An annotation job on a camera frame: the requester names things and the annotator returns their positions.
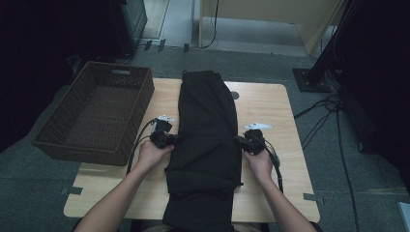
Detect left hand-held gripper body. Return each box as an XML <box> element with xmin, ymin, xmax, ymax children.
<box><xmin>149</xmin><ymin>114</ymin><xmax>179</xmax><ymax>150</ymax></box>

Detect brown wicker basket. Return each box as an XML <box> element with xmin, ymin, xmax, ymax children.
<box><xmin>32</xmin><ymin>61</ymin><xmax>155</xmax><ymax>167</ymax></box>

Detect black hanging cable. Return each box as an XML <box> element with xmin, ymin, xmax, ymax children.
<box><xmin>200</xmin><ymin>0</ymin><xmax>220</xmax><ymax>49</ymax></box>

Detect black floor cable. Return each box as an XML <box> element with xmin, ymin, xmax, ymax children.
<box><xmin>335</xmin><ymin>102</ymin><xmax>362</xmax><ymax>232</ymax></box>
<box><xmin>293</xmin><ymin>93</ymin><xmax>342</xmax><ymax>120</ymax></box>
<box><xmin>119</xmin><ymin>52</ymin><xmax>134</xmax><ymax>66</ymax></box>
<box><xmin>301</xmin><ymin>105</ymin><xmax>339</xmax><ymax>151</ymax></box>

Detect person's left hand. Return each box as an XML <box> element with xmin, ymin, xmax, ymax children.
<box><xmin>136</xmin><ymin>140</ymin><xmax>175</xmax><ymax>172</ymax></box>

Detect black metal stand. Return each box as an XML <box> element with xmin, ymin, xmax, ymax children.
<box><xmin>292</xmin><ymin>0</ymin><xmax>359</xmax><ymax>94</ymax></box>

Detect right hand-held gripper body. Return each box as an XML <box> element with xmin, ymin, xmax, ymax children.
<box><xmin>235</xmin><ymin>122</ymin><xmax>273</xmax><ymax>157</ymax></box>

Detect pale box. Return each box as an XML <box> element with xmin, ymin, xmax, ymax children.
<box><xmin>397</xmin><ymin>201</ymin><xmax>410</xmax><ymax>232</ymax></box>

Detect dark curtain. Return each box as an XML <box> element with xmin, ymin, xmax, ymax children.
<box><xmin>337</xmin><ymin>0</ymin><xmax>410</xmax><ymax>191</ymax></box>
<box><xmin>0</xmin><ymin>0</ymin><xmax>124</xmax><ymax>153</ymax></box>

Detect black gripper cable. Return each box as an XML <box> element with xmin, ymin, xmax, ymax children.
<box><xmin>255</xmin><ymin>133</ymin><xmax>284</xmax><ymax>194</ymax></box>
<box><xmin>126</xmin><ymin>118</ymin><xmax>159</xmax><ymax>175</ymax></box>

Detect dark cabinet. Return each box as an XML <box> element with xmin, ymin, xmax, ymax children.
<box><xmin>109</xmin><ymin>0</ymin><xmax>149</xmax><ymax>59</ymax></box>

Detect black pants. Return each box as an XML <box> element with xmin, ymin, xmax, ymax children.
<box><xmin>162</xmin><ymin>70</ymin><xmax>245</xmax><ymax>232</ymax></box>

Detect person's lap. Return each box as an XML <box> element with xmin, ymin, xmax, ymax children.
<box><xmin>129</xmin><ymin>220</ymin><xmax>269</xmax><ymax>232</ymax></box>

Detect person's right hand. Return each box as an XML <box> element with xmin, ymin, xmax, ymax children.
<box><xmin>243</xmin><ymin>148</ymin><xmax>275</xmax><ymax>182</ymax></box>

